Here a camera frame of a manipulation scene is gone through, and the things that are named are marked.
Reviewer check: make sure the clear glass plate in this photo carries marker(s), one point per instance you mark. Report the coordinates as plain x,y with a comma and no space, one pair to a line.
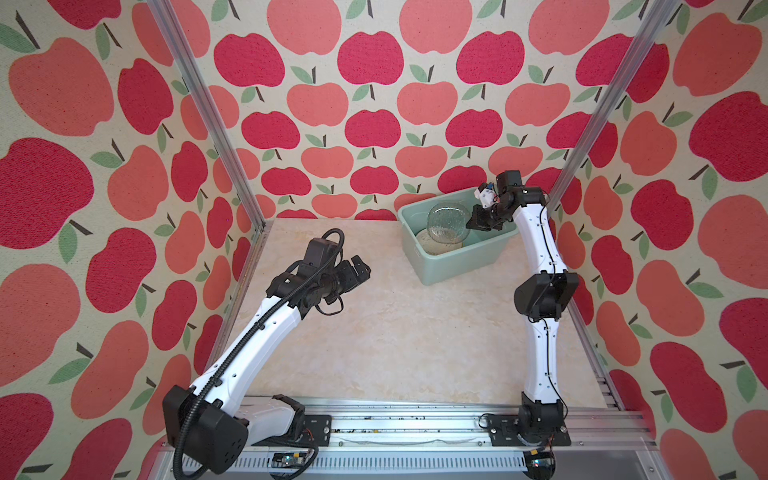
433,247

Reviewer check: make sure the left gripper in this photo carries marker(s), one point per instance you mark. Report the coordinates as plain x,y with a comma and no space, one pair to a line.
353,279

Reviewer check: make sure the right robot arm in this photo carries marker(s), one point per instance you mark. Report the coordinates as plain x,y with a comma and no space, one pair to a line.
540,300

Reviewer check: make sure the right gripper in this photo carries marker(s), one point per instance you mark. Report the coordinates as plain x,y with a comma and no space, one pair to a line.
476,220

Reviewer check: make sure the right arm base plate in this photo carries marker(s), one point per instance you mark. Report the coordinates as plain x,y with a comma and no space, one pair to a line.
524,432

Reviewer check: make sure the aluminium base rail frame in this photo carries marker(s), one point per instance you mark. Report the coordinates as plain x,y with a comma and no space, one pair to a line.
360,439

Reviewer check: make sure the left aluminium frame post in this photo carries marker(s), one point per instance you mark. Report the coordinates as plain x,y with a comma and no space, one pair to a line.
173,33

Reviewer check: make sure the aluminium frame post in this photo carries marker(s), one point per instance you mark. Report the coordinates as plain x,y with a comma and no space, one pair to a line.
651,26
173,33

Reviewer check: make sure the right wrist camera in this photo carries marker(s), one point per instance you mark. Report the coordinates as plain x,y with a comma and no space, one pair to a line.
486,195

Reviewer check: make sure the right aluminium frame post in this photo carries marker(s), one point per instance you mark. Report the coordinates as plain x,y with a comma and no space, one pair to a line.
651,26

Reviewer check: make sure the grey glass plate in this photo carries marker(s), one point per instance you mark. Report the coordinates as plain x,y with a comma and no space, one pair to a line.
446,223

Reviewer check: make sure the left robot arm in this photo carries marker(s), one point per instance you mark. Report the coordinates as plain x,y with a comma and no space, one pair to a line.
207,423

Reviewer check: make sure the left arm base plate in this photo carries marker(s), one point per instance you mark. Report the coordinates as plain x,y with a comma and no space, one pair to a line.
304,432

